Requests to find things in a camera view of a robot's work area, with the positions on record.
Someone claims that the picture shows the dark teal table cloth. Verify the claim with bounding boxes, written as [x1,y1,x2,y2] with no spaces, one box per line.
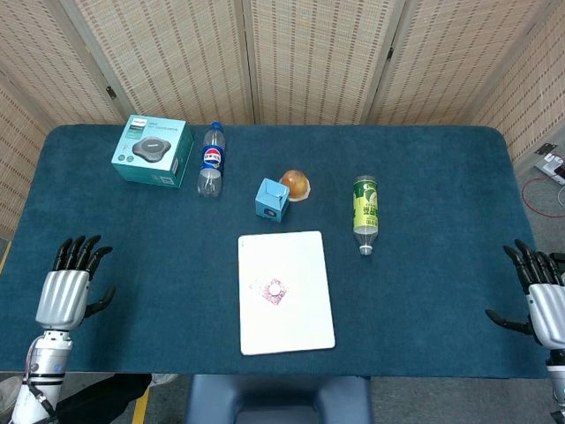
[0,124,551,380]

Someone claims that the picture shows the black fabric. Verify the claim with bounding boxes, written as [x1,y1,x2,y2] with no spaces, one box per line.
[55,373,154,424]

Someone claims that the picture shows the grey shoe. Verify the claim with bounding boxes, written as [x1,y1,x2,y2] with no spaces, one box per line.
[149,373,180,389]

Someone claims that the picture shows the green label plastic bottle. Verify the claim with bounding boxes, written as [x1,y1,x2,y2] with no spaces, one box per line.
[351,175,380,257]

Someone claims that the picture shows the orange jelly cup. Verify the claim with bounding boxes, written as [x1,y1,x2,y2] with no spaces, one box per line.
[278,169,313,203]

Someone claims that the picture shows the teal speaker product box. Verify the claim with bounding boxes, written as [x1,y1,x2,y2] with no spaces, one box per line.
[110,114,195,190]

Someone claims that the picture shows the white rectangular tray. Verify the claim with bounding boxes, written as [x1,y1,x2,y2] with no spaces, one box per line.
[237,230,336,356]

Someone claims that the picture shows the woven folding screen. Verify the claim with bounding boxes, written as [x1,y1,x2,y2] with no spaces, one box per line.
[0,0,565,239]

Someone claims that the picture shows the blue padded robot base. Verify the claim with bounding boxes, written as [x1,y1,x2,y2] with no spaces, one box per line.
[184,375,374,424]

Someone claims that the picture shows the empty Pepsi plastic bottle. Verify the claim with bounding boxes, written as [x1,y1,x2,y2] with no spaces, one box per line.
[196,122,227,199]

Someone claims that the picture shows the red cable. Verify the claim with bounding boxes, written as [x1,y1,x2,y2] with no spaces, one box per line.
[521,177,565,218]

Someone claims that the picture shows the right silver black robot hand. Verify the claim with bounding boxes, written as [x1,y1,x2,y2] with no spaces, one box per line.
[485,238,565,351]

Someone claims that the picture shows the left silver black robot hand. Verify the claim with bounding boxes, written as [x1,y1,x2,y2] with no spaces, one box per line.
[34,234,117,330]

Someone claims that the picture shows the white power strip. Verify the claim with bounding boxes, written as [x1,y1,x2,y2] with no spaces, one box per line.
[534,152,565,185]

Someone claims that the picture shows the small light blue box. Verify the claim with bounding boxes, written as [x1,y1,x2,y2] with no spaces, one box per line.
[254,178,291,223]

